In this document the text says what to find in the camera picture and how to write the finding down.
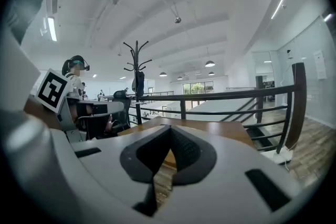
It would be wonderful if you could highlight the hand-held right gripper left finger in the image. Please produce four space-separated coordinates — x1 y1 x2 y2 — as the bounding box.
52 124 173 224

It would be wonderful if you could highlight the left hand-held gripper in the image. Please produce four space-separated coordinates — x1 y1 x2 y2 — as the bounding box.
35 68 124 143

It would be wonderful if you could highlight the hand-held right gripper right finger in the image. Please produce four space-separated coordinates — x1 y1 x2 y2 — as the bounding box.
157 125 302 224

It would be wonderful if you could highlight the black office chair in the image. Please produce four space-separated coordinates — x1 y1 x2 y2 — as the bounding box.
86 89 132 140

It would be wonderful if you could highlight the black hanging bag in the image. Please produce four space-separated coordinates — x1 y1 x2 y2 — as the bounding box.
131 70 145 97

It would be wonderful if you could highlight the black coat rack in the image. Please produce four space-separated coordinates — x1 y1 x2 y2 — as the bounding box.
122 40 153 125

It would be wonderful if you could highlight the large glass window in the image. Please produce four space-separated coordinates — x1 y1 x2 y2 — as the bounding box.
183 81 214 94

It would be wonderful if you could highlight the wooden table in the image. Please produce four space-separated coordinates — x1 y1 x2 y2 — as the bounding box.
128 62 308 155

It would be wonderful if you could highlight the ceiling tube light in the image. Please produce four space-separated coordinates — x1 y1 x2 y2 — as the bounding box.
47 16 58 42

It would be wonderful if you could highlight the silver hanging spotlight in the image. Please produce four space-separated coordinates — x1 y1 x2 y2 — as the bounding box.
170 5 182 24

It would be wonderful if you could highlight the black printed t-shirt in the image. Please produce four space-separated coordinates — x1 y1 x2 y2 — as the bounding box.
5 0 57 45

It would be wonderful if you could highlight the white paper notice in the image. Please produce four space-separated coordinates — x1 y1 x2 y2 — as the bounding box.
313 50 328 80

